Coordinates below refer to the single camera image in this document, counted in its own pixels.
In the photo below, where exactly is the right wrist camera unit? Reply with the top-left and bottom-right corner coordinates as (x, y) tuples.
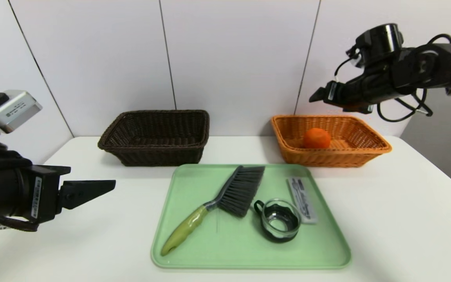
(354, 23), (404, 68)

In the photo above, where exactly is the light green plastic tray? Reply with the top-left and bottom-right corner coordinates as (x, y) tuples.
(151, 164), (352, 270)

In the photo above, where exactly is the dark brown wicker basket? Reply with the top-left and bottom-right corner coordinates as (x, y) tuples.
(98, 110), (210, 166)

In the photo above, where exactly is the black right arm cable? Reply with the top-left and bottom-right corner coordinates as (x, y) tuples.
(334, 33), (451, 123)

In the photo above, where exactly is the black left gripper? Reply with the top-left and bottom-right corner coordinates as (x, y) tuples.
(0, 165), (116, 224)

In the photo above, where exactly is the grey brush with green handle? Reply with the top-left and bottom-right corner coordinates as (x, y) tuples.
(161, 165), (265, 256)

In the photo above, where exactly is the glass cup with black handle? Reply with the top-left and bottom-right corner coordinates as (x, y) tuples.
(254, 199), (301, 243)

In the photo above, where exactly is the left wrist camera unit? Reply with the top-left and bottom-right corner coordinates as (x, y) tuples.
(0, 90), (43, 134)

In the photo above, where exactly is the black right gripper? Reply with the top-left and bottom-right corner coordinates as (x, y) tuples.
(308, 74), (372, 110)

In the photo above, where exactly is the grey white printed eraser bar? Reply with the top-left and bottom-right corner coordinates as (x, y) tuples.
(287, 177), (318, 224)

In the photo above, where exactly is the orange fruit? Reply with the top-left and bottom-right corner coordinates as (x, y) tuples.
(303, 128), (332, 149)

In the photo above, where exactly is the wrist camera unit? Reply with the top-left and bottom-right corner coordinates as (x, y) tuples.
(0, 90), (43, 134)
(354, 23), (404, 68)

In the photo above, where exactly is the orange wicker basket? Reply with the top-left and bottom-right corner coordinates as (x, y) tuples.
(271, 114), (392, 168)

